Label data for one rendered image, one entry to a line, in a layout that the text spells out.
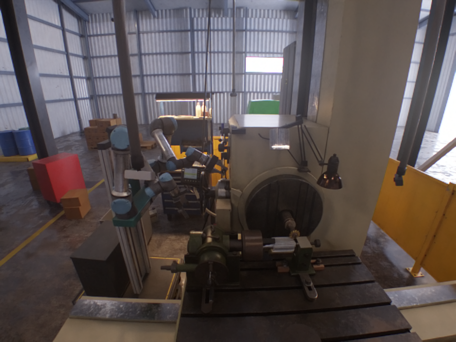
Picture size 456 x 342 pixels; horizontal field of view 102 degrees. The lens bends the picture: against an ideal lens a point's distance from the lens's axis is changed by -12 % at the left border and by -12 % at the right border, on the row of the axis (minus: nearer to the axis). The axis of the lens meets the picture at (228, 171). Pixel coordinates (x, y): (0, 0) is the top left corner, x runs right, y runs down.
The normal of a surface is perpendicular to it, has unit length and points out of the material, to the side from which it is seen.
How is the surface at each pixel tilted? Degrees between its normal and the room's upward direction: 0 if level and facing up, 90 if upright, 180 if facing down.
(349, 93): 90
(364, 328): 0
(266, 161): 90
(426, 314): 0
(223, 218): 90
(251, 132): 90
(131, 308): 0
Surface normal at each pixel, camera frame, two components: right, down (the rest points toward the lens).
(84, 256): 0.00, -0.93
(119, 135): 0.39, 0.21
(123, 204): 0.35, 0.45
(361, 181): 0.02, 0.36
